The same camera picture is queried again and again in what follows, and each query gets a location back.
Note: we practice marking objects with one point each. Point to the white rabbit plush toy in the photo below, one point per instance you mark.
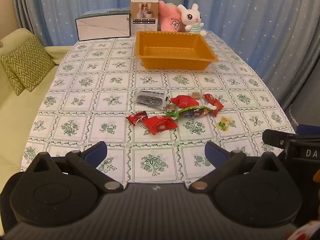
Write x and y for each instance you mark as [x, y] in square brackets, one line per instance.
[192, 18]

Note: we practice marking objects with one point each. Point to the dark cloth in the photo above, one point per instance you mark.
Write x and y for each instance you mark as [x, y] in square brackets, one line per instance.
[306, 115]

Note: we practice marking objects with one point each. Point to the red twisted-end snack packet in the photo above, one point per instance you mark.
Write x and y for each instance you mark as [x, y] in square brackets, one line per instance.
[212, 103]

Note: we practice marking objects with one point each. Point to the large red snack packet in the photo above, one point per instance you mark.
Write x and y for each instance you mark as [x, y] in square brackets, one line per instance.
[160, 125]

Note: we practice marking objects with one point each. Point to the pale green sofa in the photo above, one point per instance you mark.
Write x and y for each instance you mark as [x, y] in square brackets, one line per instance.
[15, 120]

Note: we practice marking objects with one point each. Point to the small white product box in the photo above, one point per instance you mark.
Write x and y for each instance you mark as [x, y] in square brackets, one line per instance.
[144, 15]

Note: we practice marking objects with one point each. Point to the small silver brown candy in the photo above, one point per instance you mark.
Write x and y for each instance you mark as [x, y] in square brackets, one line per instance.
[170, 108]

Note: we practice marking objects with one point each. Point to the black snack packet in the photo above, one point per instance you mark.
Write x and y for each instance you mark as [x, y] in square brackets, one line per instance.
[150, 99]

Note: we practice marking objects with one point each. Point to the person's red white clothing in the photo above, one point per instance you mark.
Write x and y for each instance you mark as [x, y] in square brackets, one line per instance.
[306, 231]

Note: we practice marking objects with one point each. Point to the red pillow snack packet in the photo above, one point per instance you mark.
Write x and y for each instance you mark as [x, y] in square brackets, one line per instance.
[185, 101]

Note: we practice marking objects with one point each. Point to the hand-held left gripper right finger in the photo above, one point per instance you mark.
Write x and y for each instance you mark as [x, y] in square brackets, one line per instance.
[215, 153]

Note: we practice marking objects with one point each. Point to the green zigzag cushion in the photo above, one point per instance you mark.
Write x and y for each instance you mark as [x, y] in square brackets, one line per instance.
[10, 83]
[30, 60]

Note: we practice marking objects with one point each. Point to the small red snack packet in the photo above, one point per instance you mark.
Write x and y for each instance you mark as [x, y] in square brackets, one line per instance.
[137, 118]

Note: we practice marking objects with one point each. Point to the yellow green candy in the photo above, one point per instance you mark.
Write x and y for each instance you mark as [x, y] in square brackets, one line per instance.
[224, 123]

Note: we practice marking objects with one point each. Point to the orange plastic tray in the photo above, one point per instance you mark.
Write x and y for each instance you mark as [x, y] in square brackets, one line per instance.
[172, 50]

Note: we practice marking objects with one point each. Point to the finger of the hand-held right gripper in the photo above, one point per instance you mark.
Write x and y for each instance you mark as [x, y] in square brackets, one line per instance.
[280, 137]

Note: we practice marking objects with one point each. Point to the green and silver snack packet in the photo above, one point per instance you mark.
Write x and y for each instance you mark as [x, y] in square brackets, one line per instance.
[190, 112]

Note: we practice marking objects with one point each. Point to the blue star curtain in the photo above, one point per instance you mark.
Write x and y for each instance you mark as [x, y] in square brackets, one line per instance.
[87, 2]
[262, 30]

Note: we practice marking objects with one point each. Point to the pink star plush toy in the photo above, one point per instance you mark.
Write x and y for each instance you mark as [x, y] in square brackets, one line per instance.
[171, 18]

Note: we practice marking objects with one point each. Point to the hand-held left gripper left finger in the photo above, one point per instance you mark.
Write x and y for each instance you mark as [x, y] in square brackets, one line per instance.
[96, 152]

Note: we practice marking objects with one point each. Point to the long white green box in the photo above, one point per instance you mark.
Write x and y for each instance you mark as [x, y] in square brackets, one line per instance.
[103, 28]

